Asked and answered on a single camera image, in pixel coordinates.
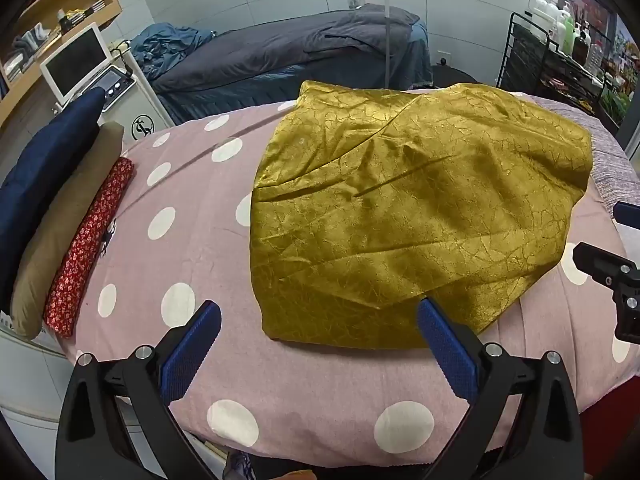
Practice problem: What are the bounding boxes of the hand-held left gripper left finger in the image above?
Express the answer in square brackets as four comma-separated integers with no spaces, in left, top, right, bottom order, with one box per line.
[55,300,223,480]

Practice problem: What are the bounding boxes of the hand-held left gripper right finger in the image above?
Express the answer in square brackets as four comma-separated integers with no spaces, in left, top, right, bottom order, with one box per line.
[416,297,585,480]

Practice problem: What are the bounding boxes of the white framed monitor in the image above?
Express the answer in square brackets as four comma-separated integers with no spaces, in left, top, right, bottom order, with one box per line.
[40,22,113,106]

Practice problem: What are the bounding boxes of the dark grey clothes pile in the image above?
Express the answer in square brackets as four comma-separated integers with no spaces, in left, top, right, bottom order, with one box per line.
[150,4,421,93]

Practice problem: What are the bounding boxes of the black wire cart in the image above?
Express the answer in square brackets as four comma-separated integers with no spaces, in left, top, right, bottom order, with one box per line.
[497,10,626,126]

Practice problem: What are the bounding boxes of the white device cabinet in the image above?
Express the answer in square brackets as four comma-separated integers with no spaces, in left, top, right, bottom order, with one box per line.
[97,52,176,138]

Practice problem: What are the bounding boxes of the white bed frame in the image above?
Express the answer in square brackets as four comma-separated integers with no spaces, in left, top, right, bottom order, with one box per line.
[0,310,151,461]

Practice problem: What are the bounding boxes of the green potted plant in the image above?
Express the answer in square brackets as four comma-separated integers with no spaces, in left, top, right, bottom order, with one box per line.
[602,85,632,122]

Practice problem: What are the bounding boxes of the tan pillow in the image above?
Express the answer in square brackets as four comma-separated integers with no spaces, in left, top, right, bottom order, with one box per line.
[10,121,125,339]

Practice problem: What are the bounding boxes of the clear plastic bottle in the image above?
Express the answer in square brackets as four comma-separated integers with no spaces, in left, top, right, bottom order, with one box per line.
[587,35,614,74]

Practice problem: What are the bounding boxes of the red floral cloth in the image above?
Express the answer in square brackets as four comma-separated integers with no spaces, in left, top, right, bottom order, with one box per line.
[44,156,136,337]

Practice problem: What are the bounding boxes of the pink polka dot blanket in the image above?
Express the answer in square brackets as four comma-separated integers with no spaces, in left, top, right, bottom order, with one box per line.
[42,87,640,466]

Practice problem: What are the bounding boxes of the crumpled blue cloth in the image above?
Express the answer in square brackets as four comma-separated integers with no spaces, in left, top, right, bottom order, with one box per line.
[131,22,216,81]

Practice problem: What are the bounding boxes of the golden patterned jacket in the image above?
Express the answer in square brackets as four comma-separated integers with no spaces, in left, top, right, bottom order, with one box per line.
[248,80,594,350]

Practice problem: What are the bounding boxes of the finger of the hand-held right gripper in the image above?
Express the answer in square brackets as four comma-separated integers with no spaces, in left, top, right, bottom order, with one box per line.
[612,201,640,231]
[572,242,640,288]

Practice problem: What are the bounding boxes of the navy blue pillow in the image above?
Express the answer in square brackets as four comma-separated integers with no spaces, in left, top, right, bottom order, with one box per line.
[0,87,107,311]

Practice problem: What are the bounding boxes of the blue massage bed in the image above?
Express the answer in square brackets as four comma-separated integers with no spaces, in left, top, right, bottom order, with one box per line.
[165,22,433,126]

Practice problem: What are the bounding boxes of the dark brown bottle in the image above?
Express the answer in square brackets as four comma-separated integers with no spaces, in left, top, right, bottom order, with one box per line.
[572,22,591,66]

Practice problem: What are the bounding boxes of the black round stool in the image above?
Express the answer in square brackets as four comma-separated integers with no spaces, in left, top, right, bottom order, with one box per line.
[432,64,476,91]

